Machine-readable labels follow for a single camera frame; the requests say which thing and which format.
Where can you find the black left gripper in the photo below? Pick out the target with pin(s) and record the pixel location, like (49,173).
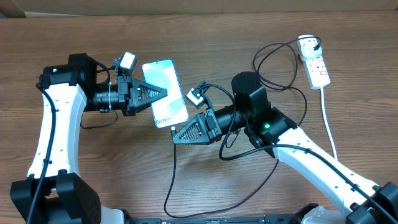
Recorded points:
(129,108)

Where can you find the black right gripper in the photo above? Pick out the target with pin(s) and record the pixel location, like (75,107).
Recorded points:
(202,119)

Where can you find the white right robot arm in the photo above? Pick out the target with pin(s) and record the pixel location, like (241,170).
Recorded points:
(356,199)

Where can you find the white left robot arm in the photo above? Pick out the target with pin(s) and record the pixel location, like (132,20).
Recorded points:
(53,191)

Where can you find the white charger plug adapter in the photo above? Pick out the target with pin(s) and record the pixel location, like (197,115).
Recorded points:
(309,47)

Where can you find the white power strip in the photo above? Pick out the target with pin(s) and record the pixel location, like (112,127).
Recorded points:
(317,73)

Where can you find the cardboard panel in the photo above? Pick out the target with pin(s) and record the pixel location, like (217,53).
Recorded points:
(145,7)

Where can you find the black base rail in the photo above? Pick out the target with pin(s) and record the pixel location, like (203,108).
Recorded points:
(267,219)

